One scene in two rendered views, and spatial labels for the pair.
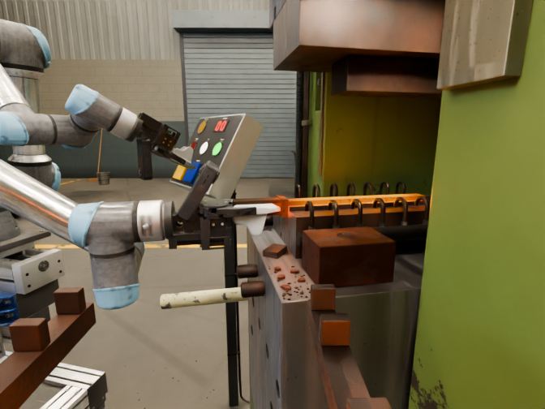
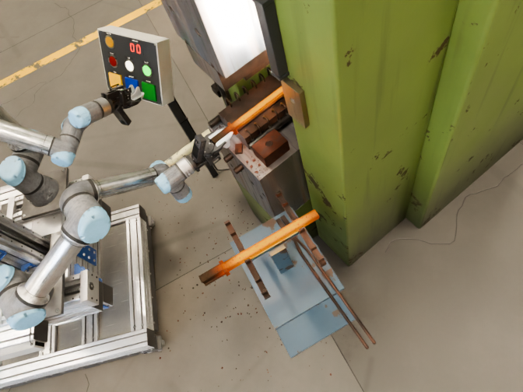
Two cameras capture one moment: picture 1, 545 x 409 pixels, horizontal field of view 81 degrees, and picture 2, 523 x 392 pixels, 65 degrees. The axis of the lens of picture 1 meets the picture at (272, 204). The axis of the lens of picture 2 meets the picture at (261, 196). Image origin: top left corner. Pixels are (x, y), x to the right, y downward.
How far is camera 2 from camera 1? 124 cm
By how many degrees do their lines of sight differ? 48
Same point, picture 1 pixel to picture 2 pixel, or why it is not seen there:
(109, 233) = (177, 184)
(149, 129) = (114, 99)
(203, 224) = (208, 159)
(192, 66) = not seen: outside the picture
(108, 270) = (182, 193)
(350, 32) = (243, 71)
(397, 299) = (293, 155)
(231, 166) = (166, 80)
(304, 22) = (224, 83)
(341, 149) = not seen: hidden behind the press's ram
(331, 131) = not seen: hidden behind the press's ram
